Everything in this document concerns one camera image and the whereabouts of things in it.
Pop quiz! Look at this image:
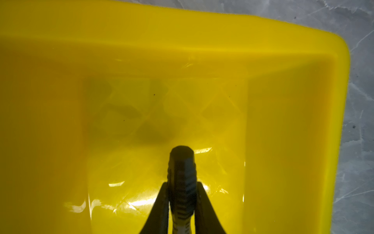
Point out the yellow plastic bin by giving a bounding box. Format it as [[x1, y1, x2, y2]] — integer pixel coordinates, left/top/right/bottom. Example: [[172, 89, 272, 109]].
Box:
[[1, 1, 350, 234]]

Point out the black handled screwdriver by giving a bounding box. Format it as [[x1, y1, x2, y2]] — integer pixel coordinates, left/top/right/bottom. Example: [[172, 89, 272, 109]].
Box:
[[168, 146, 197, 234]]

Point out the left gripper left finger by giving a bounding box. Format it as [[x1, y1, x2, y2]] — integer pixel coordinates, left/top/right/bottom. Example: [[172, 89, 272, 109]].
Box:
[[140, 182, 169, 234]]

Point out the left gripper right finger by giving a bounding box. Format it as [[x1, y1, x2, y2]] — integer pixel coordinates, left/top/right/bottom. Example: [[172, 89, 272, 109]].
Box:
[[194, 182, 226, 234]]

